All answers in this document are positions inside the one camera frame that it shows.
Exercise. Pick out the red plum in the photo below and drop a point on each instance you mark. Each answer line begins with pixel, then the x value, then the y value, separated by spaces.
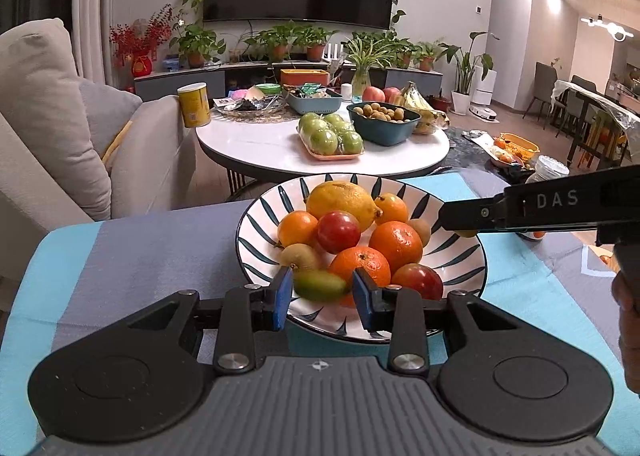
pixel 338 231
pixel 421 278

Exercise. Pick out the tall leafy floor plant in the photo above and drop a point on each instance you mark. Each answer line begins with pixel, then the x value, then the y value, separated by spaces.
pixel 465 61

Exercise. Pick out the tray of green apples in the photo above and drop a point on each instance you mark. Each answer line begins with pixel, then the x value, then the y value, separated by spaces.
pixel 329 137

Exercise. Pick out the dark teal longan bowl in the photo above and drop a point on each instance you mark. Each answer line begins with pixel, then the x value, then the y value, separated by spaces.
pixel 383 123

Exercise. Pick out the striped white ceramic bowl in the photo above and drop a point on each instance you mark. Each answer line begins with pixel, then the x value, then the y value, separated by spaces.
pixel 459 261

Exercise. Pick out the potted green plant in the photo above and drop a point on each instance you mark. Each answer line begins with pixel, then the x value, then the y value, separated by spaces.
pixel 196 44

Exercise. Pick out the small orange juice bottle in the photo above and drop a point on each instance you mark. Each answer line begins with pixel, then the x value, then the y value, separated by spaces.
pixel 545 168

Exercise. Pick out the person's right hand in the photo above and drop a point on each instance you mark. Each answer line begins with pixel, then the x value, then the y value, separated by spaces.
pixel 629 332

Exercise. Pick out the orange rectangular box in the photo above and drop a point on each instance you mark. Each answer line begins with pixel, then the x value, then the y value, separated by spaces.
pixel 296 77

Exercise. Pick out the green oval fruit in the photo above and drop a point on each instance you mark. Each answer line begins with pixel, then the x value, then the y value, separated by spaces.
pixel 319 286

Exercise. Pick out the small orange mandarin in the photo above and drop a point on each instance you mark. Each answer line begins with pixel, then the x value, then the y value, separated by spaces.
pixel 298 227

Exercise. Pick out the brown kiwi fruit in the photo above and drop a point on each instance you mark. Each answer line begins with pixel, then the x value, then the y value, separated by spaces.
pixel 300 257

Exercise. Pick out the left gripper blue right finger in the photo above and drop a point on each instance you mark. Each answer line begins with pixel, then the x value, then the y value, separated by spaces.
pixel 363 291

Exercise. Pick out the red flower vase arrangement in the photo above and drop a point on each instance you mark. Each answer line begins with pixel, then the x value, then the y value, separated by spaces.
pixel 136 44

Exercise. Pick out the dining table with chairs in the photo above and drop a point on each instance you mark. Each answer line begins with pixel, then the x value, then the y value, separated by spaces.
pixel 584 115

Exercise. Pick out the bunch of bananas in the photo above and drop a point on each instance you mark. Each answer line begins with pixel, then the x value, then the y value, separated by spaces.
pixel 431 120

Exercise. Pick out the yellow fruit basket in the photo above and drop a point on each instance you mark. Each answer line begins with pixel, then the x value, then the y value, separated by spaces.
pixel 510 149

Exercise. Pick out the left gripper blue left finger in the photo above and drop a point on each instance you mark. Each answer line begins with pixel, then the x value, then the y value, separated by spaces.
pixel 279 294

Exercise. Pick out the yellow lemon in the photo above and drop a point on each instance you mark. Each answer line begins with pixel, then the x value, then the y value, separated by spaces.
pixel 343 196

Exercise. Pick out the large orange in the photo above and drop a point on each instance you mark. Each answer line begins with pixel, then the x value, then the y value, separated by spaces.
pixel 348 260
pixel 398 243

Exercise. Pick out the grey blue snack tray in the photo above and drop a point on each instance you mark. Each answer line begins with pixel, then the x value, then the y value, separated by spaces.
pixel 329 103

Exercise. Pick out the yellow tin can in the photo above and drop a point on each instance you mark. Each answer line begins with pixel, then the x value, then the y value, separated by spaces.
pixel 194 105

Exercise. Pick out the round white coffee table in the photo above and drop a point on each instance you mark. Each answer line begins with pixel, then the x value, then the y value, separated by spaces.
pixel 275 151

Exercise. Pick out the beige sofa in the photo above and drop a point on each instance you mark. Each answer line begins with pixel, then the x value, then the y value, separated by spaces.
pixel 74 151

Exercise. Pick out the red apple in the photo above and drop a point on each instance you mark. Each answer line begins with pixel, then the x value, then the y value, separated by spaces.
pixel 373 94

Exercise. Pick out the glass vase with plant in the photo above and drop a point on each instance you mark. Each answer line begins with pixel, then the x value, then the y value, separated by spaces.
pixel 365 52

